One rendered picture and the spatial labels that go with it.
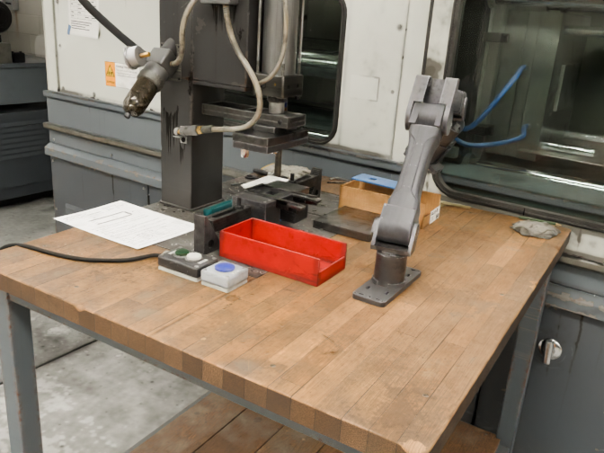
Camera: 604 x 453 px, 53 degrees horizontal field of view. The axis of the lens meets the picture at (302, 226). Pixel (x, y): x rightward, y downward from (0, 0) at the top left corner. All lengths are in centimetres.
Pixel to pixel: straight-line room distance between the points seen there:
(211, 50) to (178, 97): 16
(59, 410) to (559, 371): 171
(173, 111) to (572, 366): 135
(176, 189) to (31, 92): 304
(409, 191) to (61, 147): 230
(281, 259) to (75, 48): 207
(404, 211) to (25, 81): 366
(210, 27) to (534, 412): 149
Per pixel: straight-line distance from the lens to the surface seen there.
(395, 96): 203
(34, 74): 462
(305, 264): 122
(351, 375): 96
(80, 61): 310
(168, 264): 127
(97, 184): 310
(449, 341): 110
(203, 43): 154
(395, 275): 123
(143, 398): 247
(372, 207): 167
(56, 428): 239
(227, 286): 118
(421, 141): 130
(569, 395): 207
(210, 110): 157
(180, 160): 163
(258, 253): 128
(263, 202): 145
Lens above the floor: 142
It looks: 19 degrees down
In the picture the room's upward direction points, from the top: 4 degrees clockwise
